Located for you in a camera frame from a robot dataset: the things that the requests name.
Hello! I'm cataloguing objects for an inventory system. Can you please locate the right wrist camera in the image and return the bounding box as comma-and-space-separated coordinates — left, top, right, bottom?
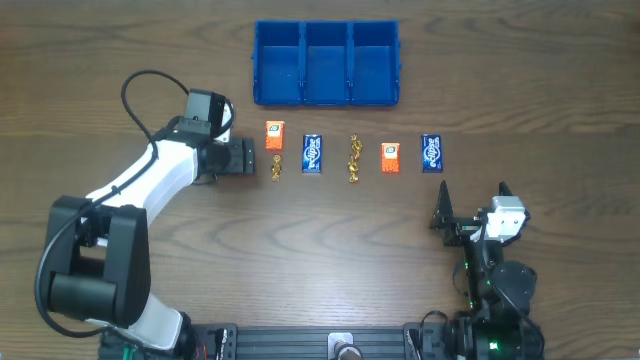
481, 195, 532, 244

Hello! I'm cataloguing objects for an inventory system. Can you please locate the blue tray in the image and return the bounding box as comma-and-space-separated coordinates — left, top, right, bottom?
252, 18, 402, 108

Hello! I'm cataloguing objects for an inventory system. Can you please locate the blue candy pack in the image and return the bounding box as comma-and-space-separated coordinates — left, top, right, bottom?
420, 133, 444, 174
301, 133, 324, 175

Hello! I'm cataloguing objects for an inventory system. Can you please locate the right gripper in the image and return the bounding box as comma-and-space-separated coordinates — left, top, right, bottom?
429, 180, 516, 247

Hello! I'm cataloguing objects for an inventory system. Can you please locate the orange candy box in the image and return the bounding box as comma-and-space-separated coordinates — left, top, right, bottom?
380, 142, 402, 175
264, 120, 286, 152

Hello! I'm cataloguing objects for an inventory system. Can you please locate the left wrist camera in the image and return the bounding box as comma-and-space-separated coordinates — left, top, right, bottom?
184, 88, 227, 126

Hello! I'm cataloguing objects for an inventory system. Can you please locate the mounting rail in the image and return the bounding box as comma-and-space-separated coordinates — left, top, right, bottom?
97, 322, 546, 360

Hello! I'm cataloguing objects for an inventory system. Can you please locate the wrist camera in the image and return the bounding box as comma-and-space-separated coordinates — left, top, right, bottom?
481, 195, 532, 244
184, 88, 227, 126

